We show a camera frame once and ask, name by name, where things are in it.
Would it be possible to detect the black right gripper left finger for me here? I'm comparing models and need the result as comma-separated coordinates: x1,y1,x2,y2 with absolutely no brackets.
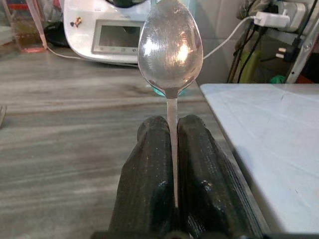
108,115,175,239

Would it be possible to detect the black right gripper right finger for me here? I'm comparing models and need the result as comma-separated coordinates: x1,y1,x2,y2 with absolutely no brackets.
177,114,264,239

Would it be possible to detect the silver metal spoon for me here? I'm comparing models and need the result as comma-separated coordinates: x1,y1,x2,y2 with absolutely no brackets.
138,0,204,208

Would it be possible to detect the white folding table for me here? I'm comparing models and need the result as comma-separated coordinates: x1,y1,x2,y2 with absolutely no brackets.
200,83,319,235

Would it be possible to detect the teal glass bowl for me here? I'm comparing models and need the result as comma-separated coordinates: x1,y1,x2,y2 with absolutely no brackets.
151,84,188,98

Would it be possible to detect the black plug with white pins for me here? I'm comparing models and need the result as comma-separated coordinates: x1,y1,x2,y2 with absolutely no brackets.
275,46,295,60

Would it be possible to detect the white kitchen appliance with screen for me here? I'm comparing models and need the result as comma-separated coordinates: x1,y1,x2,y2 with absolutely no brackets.
63,0,152,67

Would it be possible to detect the black round object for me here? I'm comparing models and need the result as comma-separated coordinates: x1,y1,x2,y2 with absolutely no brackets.
43,21,69,48

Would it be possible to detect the white power adapter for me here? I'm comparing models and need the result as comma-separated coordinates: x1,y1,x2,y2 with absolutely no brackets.
253,10,291,27

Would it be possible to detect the clear pink plastic container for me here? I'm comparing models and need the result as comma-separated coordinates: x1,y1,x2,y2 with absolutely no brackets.
1,0,48,53

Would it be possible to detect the white charging cable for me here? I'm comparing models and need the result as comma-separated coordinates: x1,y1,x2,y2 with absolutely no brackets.
203,15,257,60

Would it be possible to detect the grey metal frame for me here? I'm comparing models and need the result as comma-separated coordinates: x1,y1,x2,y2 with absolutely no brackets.
285,14,319,84

